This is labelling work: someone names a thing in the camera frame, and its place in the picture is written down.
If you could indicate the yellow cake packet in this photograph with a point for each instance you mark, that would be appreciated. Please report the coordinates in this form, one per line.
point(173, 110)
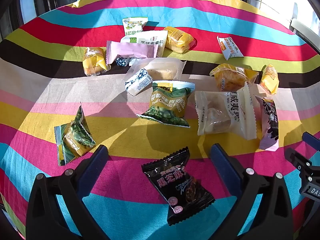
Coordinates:
point(232, 77)
point(177, 40)
point(93, 61)
point(270, 80)

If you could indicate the white window ledge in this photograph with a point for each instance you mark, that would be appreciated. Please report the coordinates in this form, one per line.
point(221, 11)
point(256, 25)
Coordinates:
point(302, 27)

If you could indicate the white packet small green label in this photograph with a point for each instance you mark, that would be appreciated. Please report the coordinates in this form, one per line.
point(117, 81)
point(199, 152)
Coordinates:
point(152, 40)

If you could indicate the black sesame snack packet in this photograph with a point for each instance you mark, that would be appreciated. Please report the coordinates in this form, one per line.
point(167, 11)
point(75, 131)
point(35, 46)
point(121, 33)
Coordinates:
point(177, 187)

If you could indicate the white packet green flower print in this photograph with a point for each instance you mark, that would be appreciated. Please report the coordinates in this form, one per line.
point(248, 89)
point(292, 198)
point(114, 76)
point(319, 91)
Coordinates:
point(133, 25)

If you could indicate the small blue white candy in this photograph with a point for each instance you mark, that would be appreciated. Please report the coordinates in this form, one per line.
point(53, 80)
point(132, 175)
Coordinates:
point(122, 61)

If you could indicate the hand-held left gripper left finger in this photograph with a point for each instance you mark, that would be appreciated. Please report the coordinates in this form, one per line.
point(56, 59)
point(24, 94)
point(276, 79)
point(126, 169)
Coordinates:
point(98, 160)

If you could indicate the pink snack packet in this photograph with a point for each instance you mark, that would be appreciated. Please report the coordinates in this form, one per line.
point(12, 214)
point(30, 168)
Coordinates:
point(130, 51)

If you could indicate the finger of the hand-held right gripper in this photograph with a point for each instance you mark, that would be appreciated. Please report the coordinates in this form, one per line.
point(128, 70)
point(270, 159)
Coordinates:
point(311, 140)
point(297, 160)

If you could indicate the blue white milk candy packet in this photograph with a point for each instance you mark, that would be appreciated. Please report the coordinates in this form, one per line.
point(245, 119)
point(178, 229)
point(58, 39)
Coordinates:
point(137, 81)

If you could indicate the green pea snack packet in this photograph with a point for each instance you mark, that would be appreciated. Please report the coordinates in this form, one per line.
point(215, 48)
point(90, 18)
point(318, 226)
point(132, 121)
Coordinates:
point(75, 140)
point(167, 102)

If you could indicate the translucent white nut packet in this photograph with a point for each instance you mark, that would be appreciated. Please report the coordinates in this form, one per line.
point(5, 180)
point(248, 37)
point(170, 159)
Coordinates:
point(225, 112)

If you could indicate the clear packet beige pastry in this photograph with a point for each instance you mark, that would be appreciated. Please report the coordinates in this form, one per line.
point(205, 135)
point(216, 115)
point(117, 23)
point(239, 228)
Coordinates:
point(165, 70)

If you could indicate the white packet orange label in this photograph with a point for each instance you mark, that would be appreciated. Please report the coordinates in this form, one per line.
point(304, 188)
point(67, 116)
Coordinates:
point(228, 47)

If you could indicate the striped colourful tablecloth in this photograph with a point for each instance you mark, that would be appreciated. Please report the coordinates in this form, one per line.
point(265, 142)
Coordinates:
point(75, 32)

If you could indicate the purple black snack packet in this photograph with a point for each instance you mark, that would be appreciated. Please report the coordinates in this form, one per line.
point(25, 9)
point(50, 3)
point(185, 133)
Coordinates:
point(270, 125)

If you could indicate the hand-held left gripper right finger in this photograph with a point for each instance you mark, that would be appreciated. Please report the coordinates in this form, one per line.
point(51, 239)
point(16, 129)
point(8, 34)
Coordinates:
point(221, 165)

